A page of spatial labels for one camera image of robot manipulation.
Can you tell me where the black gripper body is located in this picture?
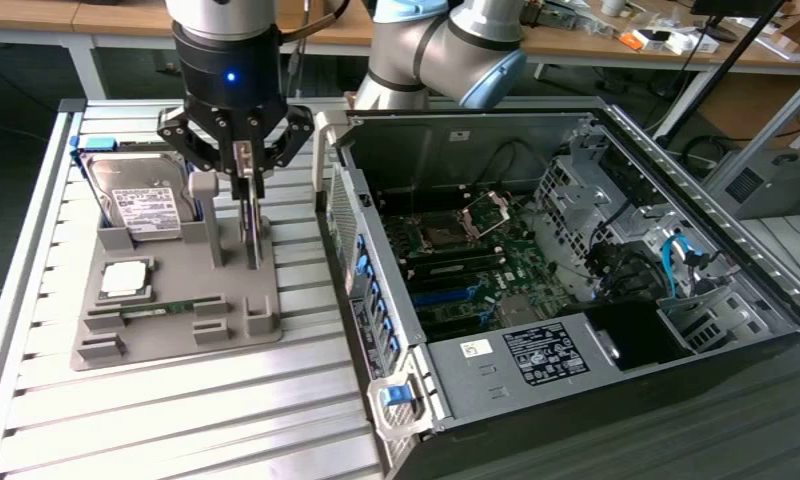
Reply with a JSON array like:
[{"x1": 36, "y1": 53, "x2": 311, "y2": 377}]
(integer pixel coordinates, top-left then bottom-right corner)
[{"x1": 172, "y1": 25, "x2": 289, "y2": 174}]

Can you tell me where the blue disk carrier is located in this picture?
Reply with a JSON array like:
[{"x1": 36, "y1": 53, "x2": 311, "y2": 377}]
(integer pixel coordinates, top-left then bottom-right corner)
[{"x1": 68, "y1": 134, "x2": 205, "y2": 227}]

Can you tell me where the silver hard disk drive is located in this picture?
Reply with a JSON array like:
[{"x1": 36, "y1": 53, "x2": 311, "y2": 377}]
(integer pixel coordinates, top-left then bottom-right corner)
[{"x1": 79, "y1": 149, "x2": 192, "y2": 243}]

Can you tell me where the open black PC case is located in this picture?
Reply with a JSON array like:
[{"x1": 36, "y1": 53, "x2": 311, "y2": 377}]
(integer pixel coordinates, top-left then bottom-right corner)
[{"x1": 311, "y1": 97, "x2": 800, "y2": 480}]

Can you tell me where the grey plastic parts rack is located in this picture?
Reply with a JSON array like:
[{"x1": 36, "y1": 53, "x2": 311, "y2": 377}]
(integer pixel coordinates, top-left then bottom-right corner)
[{"x1": 69, "y1": 172, "x2": 285, "y2": 372}]

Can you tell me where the silver CPU chip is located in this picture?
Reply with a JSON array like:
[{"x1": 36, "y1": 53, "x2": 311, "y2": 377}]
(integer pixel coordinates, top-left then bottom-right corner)
[{"x1": 99, "y1": 260, "x2": 152, "y2": 297}]

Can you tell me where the CPU socket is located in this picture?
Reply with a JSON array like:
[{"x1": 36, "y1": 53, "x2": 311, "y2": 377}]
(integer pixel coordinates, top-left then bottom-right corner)
[{"x1": 415, "y1": 213, "x2": 472, "y2": 251}]

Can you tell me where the metal socket cover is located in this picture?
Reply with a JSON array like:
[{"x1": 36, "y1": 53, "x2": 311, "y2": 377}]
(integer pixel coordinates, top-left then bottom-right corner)
[{"x1": 459, "y1": 191, "x2": 514, "y2": 237}]

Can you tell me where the black RAM slot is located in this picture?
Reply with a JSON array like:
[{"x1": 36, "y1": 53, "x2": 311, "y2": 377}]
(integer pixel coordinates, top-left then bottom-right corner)
[
  {"x1": 404, "y1": 251, "x2": 499, "y2": 270},
  {"x1": 407, "y1": 263, "x2": 506, "y2": 283}
]

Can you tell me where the green RAM stick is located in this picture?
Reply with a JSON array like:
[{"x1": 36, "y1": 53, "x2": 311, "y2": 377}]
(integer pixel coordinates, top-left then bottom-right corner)
[{"x1": 116, "y1": 298, "x2": 221, "y2": 317}]

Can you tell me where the blue expansion slot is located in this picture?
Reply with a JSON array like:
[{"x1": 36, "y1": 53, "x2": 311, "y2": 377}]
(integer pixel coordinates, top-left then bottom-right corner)
[{"x1": 411, "y1": 287, "x2": 479, "y2": 308}]

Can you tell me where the green motherboard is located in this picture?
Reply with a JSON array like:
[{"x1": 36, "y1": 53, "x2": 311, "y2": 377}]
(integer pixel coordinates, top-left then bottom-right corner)
[{"x1": 376, "y1": 189, "x2": 575, "y2": 342}]

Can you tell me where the grey metal device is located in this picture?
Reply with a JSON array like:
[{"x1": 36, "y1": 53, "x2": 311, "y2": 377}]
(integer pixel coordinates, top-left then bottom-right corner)
[{"x1": 528, "y1": 0, "x2": 583, "y2": 29}]

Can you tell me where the blue case latch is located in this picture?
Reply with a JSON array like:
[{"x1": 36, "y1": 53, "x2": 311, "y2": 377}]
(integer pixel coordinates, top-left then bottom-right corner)
[{"x1": 379, "y1": 384, "x2": 412, "y2": 408}]

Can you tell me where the orange box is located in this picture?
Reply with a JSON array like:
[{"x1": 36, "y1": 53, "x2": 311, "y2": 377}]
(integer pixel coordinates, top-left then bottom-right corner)
[{"x1": 619, "y1": 28, "x2": 672, "y2": 52}]

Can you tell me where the grey power supply unit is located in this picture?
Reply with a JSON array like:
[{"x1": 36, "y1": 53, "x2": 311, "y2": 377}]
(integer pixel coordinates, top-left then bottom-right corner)
[{"x1": 416, "y1": 312, "x2": 626, "y2": 431}]

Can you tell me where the white box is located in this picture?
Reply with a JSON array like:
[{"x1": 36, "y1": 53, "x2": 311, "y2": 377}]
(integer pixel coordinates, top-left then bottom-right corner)
[{"x1": 666, "y1": 31, "x2": 722, "y2": 56}]

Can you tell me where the black slanted pole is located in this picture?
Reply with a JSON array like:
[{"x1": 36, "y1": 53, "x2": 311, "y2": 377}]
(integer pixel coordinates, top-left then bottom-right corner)
[{"x1": 650, "y1": 0, "x2": 793, "y2": 149}]

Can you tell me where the black monitor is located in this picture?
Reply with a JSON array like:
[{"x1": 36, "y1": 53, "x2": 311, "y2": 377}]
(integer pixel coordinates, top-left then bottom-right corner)
[{"x1": 690, "y1": 0, "x2": 789, "y2": 43}]

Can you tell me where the cluttered wooden desk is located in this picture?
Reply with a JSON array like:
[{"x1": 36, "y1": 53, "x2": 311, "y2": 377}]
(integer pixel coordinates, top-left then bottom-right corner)
[{"x1": 523, "y1": 0, "x2": 800, "y2": 142}]

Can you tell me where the grey computer tower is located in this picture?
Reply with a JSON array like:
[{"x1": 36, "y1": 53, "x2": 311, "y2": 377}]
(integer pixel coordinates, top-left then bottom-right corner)
[{"x1": 703, "y1": 146, "x2": 800, "y2": 222}]

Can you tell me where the silver disk bay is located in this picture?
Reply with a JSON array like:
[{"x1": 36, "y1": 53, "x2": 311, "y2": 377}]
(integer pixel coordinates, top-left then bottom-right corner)
[{"x1": 656, "y1": 284, "x2": 799, "y2": 352}]

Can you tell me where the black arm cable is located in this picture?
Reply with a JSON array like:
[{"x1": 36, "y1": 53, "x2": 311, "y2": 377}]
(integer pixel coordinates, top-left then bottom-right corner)
[{"x1": 277, "y1": 0, "x2": 349, "y2": 99}]

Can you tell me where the wooden desk white frame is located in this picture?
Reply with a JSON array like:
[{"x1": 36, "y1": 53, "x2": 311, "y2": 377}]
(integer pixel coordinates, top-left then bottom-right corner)
[{"x1": 0, "y1": 0, "x2": 375, "y2": 100}]

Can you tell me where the black wire bundle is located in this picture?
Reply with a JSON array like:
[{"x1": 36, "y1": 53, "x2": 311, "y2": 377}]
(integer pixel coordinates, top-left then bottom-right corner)
[{"x1": 583, "y1": 239, "x2": 675, "y2": 302}]

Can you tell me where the blue SATA wire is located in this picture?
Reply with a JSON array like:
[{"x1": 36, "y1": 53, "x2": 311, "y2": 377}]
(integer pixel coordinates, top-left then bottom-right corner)
[{"x1": 659, "y1": 233, "x2": 699, "y2": 301}]

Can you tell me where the aluminium profile frame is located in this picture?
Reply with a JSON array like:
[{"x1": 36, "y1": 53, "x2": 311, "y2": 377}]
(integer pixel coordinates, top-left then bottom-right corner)
[{"x1": 739, "y1": 83, "x2": 800, "y2": 167}]

